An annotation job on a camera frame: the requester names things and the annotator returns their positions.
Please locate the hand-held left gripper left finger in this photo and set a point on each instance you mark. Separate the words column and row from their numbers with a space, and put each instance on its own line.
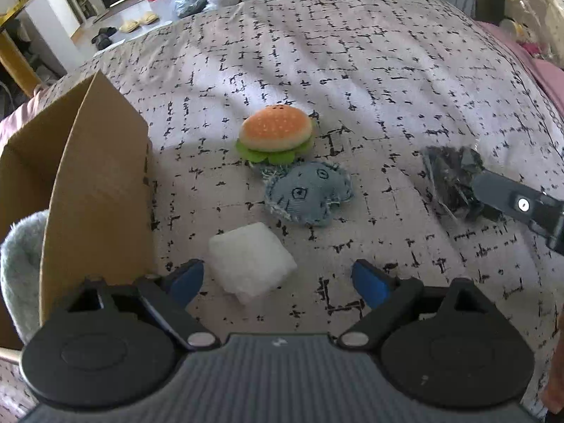
column 187, row 281

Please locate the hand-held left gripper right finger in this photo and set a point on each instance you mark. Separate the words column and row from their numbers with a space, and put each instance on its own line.
column 370, row 284

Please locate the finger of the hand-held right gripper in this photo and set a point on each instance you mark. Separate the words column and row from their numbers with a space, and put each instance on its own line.
column 520, row 205

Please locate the white foam block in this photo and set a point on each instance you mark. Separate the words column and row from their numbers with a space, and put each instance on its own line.
column 249, row 257

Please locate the black crinkly plastic packet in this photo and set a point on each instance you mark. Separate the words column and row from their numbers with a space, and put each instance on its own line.
column 454, row 176

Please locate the brown cardboard box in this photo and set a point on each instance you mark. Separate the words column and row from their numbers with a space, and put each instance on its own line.
column 88, row 194

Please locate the light blue fluffy cloth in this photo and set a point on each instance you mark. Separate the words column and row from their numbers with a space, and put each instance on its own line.
column 24, row 273

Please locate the denim heart cushion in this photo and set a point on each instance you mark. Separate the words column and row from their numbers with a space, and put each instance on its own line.
column 308, row 194

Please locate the burger plush toy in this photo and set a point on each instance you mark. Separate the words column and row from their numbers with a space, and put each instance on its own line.
column 276, row 133

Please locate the clear plastic bag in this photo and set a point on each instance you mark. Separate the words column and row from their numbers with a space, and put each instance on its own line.
column 548, row 22

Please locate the pair of black slippers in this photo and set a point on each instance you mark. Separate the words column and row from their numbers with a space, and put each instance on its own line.
column 104, row 38

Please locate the gold-legged side table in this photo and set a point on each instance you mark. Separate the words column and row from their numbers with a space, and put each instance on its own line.
column 13, row 39

